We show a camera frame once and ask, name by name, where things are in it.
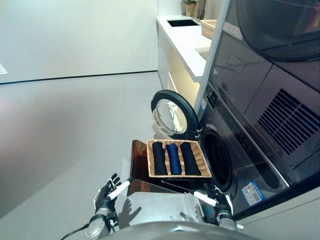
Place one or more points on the wicker basket with sloped sides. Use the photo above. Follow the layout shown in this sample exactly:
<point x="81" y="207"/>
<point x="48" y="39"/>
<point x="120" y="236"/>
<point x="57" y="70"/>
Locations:
<point x="208" y="27"/>

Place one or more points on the rectangular wicker basket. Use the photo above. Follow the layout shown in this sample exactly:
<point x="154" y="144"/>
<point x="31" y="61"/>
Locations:
<point x="203" y="165"/>

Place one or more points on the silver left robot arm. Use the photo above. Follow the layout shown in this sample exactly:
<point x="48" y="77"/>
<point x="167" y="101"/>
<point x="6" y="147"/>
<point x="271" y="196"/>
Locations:
<point x="96" y="225"/>

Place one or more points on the round glass washing machine door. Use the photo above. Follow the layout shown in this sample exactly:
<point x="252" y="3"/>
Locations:
<point x="175" y="117"/>

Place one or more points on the white tall side panel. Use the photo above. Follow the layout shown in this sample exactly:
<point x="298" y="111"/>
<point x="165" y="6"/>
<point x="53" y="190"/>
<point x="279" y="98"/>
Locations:
<point x="212" y="50"/>

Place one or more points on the brown wooden stand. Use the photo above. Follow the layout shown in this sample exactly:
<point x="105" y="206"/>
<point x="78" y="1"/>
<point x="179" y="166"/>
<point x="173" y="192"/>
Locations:
<point x="137" y="162"/>

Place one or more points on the large energy label sticker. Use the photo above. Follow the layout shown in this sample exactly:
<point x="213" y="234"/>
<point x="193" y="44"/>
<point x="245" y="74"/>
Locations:
<point x="253" y="193"/>

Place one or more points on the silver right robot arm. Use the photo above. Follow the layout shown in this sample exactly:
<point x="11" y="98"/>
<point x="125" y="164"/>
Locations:
<point x="227" y="221"/>

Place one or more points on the blue cloth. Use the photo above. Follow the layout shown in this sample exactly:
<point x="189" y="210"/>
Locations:
<point x="173" y="160"/>

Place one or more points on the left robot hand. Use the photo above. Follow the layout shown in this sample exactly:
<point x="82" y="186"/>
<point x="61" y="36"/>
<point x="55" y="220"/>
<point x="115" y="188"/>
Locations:
<point x="105" y="200"/>

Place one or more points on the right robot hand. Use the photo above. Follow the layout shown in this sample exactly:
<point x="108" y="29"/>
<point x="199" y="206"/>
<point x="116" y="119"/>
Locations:
<point x="223" y="205"/>

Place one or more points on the grey robot torso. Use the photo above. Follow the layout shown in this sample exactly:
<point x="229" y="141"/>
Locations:
<point x="175" y="231"/>

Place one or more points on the black recessed sink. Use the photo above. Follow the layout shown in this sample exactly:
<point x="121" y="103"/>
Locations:
<point x="182" y="23"/>

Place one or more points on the dark grey stacked dryer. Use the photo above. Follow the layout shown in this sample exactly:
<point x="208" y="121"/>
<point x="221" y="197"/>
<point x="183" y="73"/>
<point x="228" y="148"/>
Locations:
<point x="250" y="62"/>

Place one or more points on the dark grey washing machine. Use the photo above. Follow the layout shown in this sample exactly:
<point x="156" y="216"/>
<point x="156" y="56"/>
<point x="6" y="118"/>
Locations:
<point x="237" y="155"/>

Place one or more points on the white counter cabinet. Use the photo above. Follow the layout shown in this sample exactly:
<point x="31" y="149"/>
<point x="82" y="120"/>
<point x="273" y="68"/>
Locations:
<point x="180" y="45"/>

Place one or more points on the beige plant pot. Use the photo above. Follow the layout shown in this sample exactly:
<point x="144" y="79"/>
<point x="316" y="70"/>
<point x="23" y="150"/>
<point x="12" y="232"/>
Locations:
<point x="189" y="8"/>

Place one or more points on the black cloth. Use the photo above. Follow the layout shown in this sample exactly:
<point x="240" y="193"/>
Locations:
<point x="159" y="160"/>
<point x="190" y="160"/>

